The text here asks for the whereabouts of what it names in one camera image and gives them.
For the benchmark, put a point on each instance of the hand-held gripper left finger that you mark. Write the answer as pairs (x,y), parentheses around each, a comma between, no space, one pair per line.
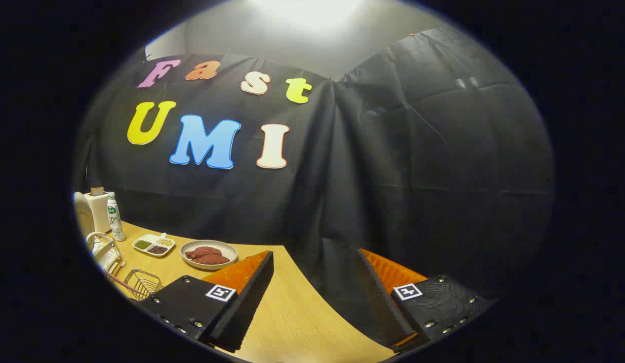
(251,302)

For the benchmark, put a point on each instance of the red meat piece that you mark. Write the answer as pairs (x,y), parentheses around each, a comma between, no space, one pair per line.
(204,251)
(214,260)

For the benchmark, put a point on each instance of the white bottle green label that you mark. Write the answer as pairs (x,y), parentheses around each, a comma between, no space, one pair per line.
(114,217)

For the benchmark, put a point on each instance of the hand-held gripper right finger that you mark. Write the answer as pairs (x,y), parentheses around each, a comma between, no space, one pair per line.
(388,307)

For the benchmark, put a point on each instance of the brown toast slice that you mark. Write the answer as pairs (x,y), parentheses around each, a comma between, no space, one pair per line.
(97,191)

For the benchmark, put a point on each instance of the black backdrop cloth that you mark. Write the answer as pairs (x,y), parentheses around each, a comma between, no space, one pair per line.
(393,176)

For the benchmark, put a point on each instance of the white toaster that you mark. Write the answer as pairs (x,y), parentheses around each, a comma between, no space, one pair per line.
(98,212)

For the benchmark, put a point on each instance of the grey plate with meat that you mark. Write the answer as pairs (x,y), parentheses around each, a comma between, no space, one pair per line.
(227,250)

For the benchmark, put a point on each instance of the white divided bean dish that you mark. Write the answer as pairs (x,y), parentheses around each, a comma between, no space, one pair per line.
(153,244)

